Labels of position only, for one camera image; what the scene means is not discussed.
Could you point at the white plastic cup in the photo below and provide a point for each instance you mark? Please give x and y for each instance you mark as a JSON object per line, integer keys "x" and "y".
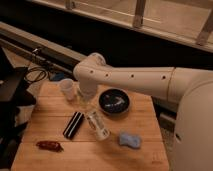
{"x": 67, "y": 88}

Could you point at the black bowl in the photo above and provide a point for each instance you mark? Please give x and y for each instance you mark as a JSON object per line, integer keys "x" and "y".
{"x": 114, "y": 101}

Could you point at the white plastic bottle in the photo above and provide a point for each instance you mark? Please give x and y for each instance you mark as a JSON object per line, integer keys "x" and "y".
{"x": 97, "y": 124}

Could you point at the blue sponge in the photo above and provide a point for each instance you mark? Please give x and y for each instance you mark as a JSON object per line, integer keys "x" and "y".
{"x": 129, "y": 140}

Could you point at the wooden railing frame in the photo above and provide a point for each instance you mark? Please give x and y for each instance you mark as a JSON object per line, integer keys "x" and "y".
{"x": 189, "y": 19}

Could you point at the red snack packet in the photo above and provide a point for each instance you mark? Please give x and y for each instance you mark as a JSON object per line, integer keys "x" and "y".
{"x": 49, "y": 145}

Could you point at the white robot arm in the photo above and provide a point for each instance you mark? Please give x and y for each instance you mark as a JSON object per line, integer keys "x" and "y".
{"x": 190, "y": 89}

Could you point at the dark chair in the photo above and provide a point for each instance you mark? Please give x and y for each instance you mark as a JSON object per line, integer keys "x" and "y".
{"x": 13, "y": 93}

